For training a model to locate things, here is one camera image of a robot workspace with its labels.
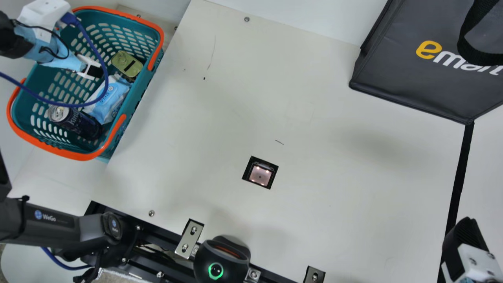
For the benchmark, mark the small square scanner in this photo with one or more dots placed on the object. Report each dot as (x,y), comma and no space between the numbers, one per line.
(260,173)

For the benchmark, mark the pale blue wipes pack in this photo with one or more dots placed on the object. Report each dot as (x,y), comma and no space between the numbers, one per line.
(110,98)

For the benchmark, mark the black strip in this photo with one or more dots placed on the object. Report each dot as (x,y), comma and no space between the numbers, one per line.
(458,188)

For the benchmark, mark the teal shopping basket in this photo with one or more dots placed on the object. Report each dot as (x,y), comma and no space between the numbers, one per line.
(47,84)

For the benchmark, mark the black device with green light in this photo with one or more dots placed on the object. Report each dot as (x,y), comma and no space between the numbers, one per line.
(220,259)

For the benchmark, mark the dark grey bag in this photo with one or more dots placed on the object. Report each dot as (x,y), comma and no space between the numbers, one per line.
(412,74)

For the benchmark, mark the rectangular tin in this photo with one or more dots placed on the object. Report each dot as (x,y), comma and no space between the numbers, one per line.
(126,65)

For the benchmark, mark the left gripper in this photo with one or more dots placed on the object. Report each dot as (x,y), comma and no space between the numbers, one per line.
(53,51)

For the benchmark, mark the purple can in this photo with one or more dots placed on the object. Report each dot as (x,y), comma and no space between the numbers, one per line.
(80,122)

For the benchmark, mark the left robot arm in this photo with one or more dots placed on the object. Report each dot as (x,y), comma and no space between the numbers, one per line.
(55,228)

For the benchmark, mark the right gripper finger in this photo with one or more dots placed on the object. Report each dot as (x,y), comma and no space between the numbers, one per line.
(465,239)

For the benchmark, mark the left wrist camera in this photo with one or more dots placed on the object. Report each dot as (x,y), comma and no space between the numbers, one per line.
(41,13)

